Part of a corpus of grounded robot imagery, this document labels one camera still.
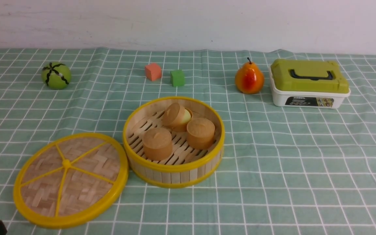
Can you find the upright wooden cup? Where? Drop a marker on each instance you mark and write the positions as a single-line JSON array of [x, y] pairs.
[[200, 133], [157, 144]]

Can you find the upright wooden cup right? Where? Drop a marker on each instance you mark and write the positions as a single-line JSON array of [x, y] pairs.
[[200, 133]]

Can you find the orange foam cube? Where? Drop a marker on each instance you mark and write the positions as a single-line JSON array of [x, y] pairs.
[[153, 72]]

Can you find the white box green lid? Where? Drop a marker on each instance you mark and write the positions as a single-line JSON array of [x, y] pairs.
[[308, 83]]

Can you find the green toy melon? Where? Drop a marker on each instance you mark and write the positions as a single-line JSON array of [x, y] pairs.
[[56, 75]]

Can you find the green checkered tablecloth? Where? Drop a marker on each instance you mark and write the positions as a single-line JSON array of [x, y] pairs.
[[285, 171]]

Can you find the tipped wooden cup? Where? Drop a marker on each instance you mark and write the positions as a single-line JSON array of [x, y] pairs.
[[176, 117]]

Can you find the yellow woven steamer lid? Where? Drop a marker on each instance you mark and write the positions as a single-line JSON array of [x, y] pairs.
[[71, 181]]

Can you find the orange toy pear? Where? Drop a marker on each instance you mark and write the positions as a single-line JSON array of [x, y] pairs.
[[249, 79]]

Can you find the yellow bamboo steamer basket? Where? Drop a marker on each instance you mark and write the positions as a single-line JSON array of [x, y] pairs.
[[185, 166]]

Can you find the green foam cube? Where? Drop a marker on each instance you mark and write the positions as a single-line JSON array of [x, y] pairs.
[[177, 78]]

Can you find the upright wooden cup front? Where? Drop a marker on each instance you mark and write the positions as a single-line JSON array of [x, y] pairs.
[[157, 144]]

